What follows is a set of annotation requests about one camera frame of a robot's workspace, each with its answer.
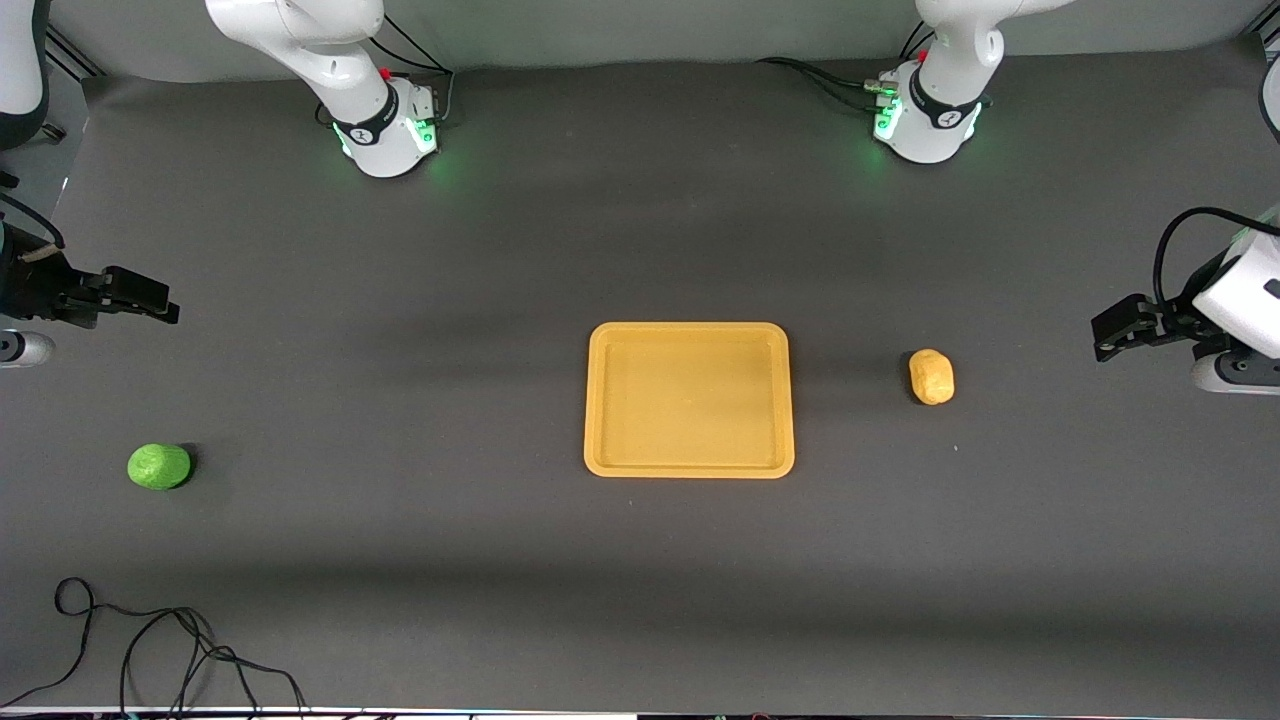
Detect green toy apple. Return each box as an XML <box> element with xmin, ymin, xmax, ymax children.
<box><xmin>127</xmin><ymin>443</ymin><xmax>194</xmax><ymax>492</ymax></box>

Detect yellow toy potato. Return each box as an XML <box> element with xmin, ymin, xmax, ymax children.
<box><xmin>908</xmin><ymin>348</ymin><xmax>956</xmax><ymax>407</ymax></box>

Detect yellow plastic tray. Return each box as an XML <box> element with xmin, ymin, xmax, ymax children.
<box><xmin>584</xmin><ymin>321</ymin><xmax>797</xmax><ymax>480</ymax></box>

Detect aluminium frame rail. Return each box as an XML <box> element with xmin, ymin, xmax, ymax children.
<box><xmin>43</xmin><ymin>24</ymin><xmax>107</xmax><ymax>81</ymax></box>

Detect loose thin black cable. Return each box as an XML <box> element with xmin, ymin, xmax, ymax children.
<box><xmin>0</xmin><ymin>577</ymin><xmax>313</xmax><ymax>720</ymax></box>

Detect black right arm base cables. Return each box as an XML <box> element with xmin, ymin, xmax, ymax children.
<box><xmin>315</xmin><ymin>14</ymin><xmax>457</xmax><ymax>129</ymax></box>

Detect black arm base cables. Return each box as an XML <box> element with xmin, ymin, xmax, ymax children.
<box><xmin>754</xmin><ymin>18</ymin><xmax>939</xmax><ymax>113</ymax></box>
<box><xmin>315</xmin><ymin>14</ymin><xmax>457</xmax><ymax>129</ymax></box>

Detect black left arm base cables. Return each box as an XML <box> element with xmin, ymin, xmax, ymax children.
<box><xmin>754</xmin><ymin>18</ymin><xmax>939</xmax><ymax>113</ymax></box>

